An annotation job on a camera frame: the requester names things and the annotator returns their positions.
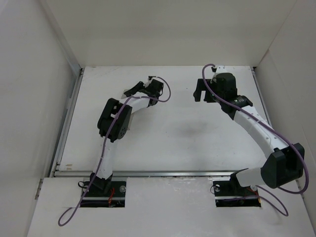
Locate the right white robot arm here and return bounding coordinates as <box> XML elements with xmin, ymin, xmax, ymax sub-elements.
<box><xmin>193</xmin><ymin>73</ymin><xmax>305</xmax><ymax>189</ymax></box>

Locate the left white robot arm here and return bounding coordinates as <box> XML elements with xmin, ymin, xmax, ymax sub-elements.
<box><xmin>90</xmin><ymin>77</ymin><xmax>164</xmax><ymax>194</ymax></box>

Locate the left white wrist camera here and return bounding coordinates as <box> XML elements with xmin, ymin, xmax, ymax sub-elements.
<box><xmin>144</xmin><ymin>76</ymin><xmax>154</xmax><ymax>87</ymax></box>

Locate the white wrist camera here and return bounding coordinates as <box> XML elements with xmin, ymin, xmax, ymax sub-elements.
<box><xmin>144</xmin><ymin>76</ymin><xmax>154</xmax><ymax>87</ymax></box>
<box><xmin>212</xmin><ymin>65</ymin><xmax>227</xmax><ymax>78</ymax></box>

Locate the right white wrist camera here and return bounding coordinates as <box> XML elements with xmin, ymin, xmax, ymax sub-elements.
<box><xmin>212</xmin><ymin>65</ymin><xmax>227</xmax><ymax>78</ymax></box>

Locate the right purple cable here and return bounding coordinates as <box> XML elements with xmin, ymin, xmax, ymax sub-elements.
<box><xmin>202</xmin><ymin>63</ymin><xmax>310</xmax><ymax>217</ymax></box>

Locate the purple cable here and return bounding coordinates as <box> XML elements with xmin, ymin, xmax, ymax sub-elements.
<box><xmin>58</xmin><ymin>76</ymin><xmax>172</xmax><ymax>226</ymax></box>
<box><xmin>202</xmin><ymin>63</ymin><xmax>310</xmax><ymax>217</ymax></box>

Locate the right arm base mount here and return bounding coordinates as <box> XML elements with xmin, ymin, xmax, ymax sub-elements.
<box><xmin>210</xmin><ymin>180</ymin><xmax>261</xmax><ymax>207</ymax></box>

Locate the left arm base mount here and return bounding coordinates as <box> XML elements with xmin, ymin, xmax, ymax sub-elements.
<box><xmin>80</xmin><ymin>180</ymin><xmax>126</xmax><ymax>208</ymax></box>

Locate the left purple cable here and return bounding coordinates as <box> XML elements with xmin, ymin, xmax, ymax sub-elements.
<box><xmin>58</xmin><ymin>76</ymin><xmax>172</xmax><ymax>226</ymax></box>

